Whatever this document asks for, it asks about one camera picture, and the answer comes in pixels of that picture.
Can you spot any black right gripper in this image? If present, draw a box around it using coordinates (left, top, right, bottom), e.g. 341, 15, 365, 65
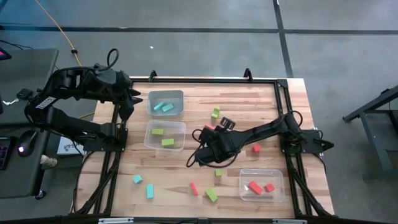
195, 126, 242, 165

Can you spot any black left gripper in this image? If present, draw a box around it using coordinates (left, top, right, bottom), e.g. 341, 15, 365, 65
104, 70, 144, 106

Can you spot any clear plastic bin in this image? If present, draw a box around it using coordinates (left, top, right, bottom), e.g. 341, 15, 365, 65
144, 119, 187, 152
146, 90, 185, 119
238, 168, 286, 203

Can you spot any white printed card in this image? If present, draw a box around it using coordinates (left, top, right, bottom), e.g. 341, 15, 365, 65
57, 136, 86, 156

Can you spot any white roll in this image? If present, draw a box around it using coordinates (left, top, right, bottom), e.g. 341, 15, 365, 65
39, 154, 58, 168

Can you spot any dark grey desk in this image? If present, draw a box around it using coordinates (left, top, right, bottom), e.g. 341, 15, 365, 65
0, 48, 60, 200

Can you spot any small black device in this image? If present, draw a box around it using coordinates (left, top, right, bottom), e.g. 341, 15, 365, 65
16, 88, 34, 101

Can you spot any black computer mouse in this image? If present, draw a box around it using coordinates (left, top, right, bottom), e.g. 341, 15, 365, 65
17, 129, 38, 158

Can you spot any pink lit screen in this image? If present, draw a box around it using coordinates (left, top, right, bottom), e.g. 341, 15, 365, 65
0, 47, 12, 62

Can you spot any black keyboard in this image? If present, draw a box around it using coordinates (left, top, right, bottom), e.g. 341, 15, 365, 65
0, 136, 12, 171

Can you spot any black metal stand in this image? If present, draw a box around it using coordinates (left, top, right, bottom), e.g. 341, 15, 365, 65
341, 83, 398, 181

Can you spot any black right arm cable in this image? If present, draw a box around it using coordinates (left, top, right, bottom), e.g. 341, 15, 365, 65
185, 128, 242, 169

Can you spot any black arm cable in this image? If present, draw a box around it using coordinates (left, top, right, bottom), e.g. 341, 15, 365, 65
106, 48, 120, 72
185, 128, 242, 169

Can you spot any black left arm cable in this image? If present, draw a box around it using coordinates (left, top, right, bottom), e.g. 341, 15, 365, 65
106, 48, 120, 72

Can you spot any black aluminium table frame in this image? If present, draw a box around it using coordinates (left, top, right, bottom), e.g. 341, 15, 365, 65
70, 77, 332, 224

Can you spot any orange floor cable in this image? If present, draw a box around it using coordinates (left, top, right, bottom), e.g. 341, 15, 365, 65
34, 0, 96, 121

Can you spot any silver edge bracket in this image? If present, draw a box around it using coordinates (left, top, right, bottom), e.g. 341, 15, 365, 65
272, 218, 308, 224
98, 217, 134, 224

